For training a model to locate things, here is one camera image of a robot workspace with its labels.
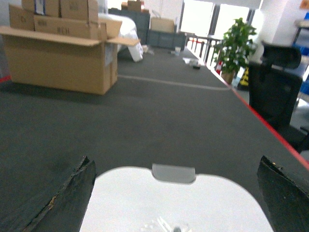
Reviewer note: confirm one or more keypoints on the green potted plant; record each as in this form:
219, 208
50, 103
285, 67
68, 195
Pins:
235, 48

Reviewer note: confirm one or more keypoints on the black office chair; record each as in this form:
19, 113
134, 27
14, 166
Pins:
273, 92

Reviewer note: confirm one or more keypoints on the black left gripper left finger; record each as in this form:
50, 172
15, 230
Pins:
61, 210

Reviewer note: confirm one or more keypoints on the grey storage crate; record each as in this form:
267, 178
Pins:
166, 40

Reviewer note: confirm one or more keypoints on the large open cardboard box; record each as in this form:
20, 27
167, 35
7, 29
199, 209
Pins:
61, 62

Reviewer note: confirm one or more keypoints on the red white traffic cone right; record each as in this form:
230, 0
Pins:
219, 67

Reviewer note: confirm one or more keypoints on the white foam wrap roll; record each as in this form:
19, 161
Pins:
124, 29

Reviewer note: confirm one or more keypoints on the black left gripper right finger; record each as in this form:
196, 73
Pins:
286, 195

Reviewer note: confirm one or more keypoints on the white plastic tub lid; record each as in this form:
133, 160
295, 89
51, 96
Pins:
170, 199

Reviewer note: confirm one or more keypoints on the small white cup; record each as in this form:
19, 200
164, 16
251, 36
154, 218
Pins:
177, 51

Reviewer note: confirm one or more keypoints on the stacked cardboard boxes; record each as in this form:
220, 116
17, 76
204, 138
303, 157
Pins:
75, 18

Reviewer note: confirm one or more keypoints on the dark grey table mat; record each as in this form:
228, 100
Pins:
159, 111

